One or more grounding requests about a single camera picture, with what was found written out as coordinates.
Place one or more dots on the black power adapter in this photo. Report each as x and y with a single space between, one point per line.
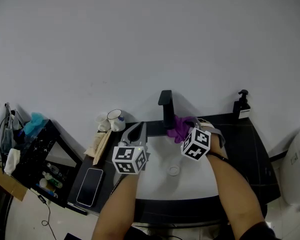
41 199

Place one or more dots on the white toilet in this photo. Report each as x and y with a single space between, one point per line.
296 166

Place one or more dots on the black vanity cabinet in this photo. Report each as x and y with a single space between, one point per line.
247 159

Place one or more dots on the person's right forearm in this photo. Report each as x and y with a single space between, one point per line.
235 191

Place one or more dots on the purple cloth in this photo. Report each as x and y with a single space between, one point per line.
178 131

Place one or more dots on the white sink basin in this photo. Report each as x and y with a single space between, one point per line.
165 184

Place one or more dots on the person's left forearm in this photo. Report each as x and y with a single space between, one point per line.
117 204

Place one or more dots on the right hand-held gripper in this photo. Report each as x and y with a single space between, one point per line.
196 144

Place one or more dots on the black smartphone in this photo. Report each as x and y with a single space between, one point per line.
90 187

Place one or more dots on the blue flat packet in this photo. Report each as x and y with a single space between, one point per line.
46 192

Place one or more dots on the clear plastic bottle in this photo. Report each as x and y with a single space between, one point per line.
54 169

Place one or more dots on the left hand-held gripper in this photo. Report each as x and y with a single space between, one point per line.
128 159

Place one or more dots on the black marbled side table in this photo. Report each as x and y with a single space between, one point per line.
37 146

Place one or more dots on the white mug with blue print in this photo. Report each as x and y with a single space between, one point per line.
116 121

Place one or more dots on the round sink drain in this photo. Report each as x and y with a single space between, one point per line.
174 171

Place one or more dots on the black faucet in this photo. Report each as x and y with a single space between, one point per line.
167 109

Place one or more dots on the white round jar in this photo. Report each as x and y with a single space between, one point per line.
46 184

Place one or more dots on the white rag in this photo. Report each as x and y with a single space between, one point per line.
12 161

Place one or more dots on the black soap dispenser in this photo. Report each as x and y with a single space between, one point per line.
242 107

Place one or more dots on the person's dark clothing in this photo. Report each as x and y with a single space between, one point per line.
202 234

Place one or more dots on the green label bottle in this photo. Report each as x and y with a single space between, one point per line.
52 180

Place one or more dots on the beige tube packet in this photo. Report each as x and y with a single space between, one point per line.
93 144

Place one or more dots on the brown cardboard sheet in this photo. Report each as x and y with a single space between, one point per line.
12 186

